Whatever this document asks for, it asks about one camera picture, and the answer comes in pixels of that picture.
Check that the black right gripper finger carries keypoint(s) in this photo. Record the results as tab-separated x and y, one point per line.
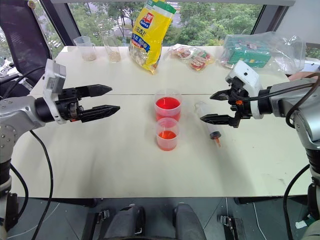
216	118
220	95

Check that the dark rounded right robot leg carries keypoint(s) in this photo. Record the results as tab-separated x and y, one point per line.
187	221

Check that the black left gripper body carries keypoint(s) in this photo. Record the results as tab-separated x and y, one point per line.
68	106

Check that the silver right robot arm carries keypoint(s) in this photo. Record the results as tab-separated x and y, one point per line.
290	105

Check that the yellow oat bag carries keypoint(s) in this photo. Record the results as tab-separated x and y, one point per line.
150	40

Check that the clear plastic syringe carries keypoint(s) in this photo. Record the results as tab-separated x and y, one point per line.
211	122

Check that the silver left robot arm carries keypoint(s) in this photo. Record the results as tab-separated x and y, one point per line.
15	112

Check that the clear bag with green box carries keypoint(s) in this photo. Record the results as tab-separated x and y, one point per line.
260	51

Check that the small cup red liquid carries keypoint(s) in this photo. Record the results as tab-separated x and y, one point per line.
167	136

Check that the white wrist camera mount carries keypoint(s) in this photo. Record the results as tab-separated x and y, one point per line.
246	82
53	77

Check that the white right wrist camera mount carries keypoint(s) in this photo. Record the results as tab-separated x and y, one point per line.
246	82

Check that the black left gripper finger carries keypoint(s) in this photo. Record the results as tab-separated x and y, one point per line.
96	90
101	111

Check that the large cup red liquid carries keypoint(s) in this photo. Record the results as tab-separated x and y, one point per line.
167	105

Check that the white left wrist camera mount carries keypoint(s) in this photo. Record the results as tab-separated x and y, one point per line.
53	77

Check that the black mesh office chair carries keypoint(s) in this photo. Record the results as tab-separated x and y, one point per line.
23	40

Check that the clear bag of snack packets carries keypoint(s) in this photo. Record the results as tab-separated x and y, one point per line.
193	58

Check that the clear plastic beaker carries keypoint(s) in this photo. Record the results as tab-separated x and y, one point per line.
111	48

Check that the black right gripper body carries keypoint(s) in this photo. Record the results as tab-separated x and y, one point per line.
237	105

